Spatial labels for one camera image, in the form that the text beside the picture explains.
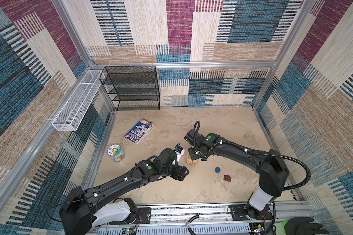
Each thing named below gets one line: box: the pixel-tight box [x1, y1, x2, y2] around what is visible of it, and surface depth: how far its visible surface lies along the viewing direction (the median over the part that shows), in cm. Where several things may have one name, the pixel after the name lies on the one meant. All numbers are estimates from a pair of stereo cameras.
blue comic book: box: [124, 118, 154, 145], surface depth 104 cm
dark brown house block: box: [223, 174, 231, 183], surface depth 86 cm
